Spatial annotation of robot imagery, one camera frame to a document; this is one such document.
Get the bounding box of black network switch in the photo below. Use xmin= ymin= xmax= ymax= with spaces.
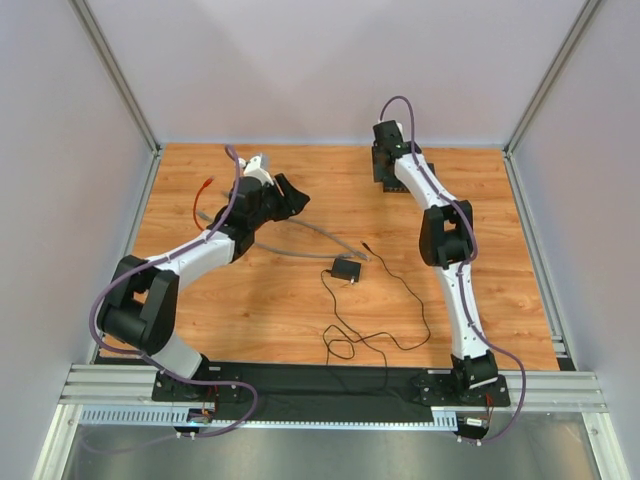
xmin=371 ymin=145 xmax=409 ymax=193

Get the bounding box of red ethernet cable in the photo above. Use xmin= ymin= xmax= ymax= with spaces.
xmin=192 ymin=175 xmax=216 ymax=221

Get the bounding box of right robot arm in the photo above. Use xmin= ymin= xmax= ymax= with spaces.
xmin=372 ymin=120 xmax=498 ymax=390

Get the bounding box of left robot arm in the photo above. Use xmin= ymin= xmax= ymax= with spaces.
xmin=95 ymin=174 xmax=310 ymax=385

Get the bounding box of black power adapter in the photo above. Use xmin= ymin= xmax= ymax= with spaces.
xmin=329 ymin=258 xmax=362 ymax=284

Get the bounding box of black cloth strip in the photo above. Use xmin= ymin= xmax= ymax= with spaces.
xmin=94 ymin=355 xmax=576 ymax=424

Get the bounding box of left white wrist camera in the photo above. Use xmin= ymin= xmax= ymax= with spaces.
xmin=240 ymin=153 xmax=274 ymax=185

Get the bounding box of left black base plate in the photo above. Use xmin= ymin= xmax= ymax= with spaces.
xmin=151 ymin=373 xmax=253 ymax=403

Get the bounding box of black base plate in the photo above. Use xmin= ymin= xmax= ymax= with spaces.
xmin=151 ymin=373 xmax=253 ymax=403
xmin=410 ymin=372 xmax=511 ymax=407

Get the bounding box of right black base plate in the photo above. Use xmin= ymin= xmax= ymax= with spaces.
xmin=410 ymin=372 xmax=511 ymax=407

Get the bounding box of aluminium front rail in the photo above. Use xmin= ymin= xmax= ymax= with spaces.
xmin=60 ymin=363 xmax=607 ymax=431

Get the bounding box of right aluminium frame post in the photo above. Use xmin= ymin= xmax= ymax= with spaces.
xmin=503 ymin=0 xmax=604 ymax=157

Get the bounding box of aluminium frame post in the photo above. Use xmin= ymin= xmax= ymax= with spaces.
xmin=503 ymin=0 xmax=604 ymax=157
xmin=69 ymin=0 xmax=161 ymax=153

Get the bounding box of left aluminium frame post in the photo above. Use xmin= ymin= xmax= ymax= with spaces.
xmin=69 ymin=0 xmax=161 ymax=153

